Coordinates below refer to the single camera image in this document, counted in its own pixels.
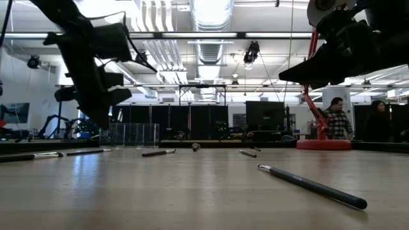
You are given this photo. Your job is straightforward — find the black overhead camera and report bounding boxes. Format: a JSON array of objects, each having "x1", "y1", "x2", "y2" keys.
[{"x1": 243, "y1": 40, "x2": 261, "y2": 65}]

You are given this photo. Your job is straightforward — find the silver ventilation duct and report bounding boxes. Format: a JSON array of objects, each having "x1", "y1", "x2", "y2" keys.
[{"x1": 190, "y1": 0, "x2": 235, "y2": 103}]

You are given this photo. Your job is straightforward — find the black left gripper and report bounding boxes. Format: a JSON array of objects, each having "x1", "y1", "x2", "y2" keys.
[{"x1": 43, "y1": 19, "x2": 132, "y2": 130}]

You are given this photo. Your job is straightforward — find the black makeup brush silver ferrule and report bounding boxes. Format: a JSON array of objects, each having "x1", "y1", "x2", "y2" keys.
[
  {"x1": 141, "y1": 148, "x2": 177, "y2": 158},
  {"x1": 0, "y1": 151, "x2": 65, "y2": 164}
]

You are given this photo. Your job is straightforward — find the black partition panels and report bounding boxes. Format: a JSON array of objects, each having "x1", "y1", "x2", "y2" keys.
[{"x1": 111, "y1": 104, "x2": 229, "y2": 141}]

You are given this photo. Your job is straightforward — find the overhead light bar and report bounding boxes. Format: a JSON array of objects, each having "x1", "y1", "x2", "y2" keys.
[{"x1": 0, "y1": 31, "x2": 320, "y2": 40}]

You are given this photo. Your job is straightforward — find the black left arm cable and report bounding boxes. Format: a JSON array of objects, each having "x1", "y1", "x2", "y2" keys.
[{"x1": 0, "y1": 0, "x2": 14, "y2": 49}]

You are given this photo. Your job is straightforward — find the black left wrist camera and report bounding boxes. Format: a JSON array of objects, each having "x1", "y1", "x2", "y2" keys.
[{"x1": 91, "y1": 12, "x2": 132, "y2": 63}]

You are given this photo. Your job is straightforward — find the red desk lamp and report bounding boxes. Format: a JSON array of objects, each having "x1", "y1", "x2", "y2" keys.
[{"x1": 296, "y1": 0, "x2": 357, "y2": 151}]

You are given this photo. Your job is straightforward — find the person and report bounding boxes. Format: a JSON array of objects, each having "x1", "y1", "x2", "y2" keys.
[
  {"x1": 364, "y1": 100, "x2": 394, "y2": 143},
  {"x1": 322, "y1": 97, "x2": 354, "y2": 141}
]

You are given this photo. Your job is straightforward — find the black monitor screen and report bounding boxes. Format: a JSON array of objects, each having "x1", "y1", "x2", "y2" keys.
[{"x1": 245, "y1": 100, "x2": 286, "y2": 132}]

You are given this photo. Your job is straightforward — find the dark wall picture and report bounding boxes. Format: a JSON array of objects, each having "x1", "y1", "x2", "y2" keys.
[{"x1": 0, "y1": 102, "x2": 30, "y2": 124}]

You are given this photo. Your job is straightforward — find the black ceiling-mounted device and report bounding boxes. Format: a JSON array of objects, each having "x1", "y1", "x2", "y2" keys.
[{"x1": 27, "y1": 54, "x2": 42, "y2": 70}]

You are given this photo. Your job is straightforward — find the thin black makeup brush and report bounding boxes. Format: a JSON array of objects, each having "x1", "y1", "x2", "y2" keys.
[
  {"x1": 66, "y1": 148, "x2": 114, "y2": 157},
  {"x1": 238, "y1": 149, "x2": 258, "y2": 159},
  {"x1": 257, "y1": 164, "x2": 369, "y2": 211}
]

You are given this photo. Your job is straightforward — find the black aluminium table frame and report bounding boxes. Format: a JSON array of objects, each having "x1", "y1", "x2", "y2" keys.
[{"x1": 0, "y1": 139, "x2": 409, "y2": 155}]

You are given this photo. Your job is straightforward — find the clear acrylic brush organizer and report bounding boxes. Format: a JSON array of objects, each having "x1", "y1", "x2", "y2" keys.
[{"x1": 108, "y1": 123, "x2": 160, "y2": 148}]

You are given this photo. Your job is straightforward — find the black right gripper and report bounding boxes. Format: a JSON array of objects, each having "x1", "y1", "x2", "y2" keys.
[{"x1": 279, "y1": 4, "x2": 381, "y2": 90}]

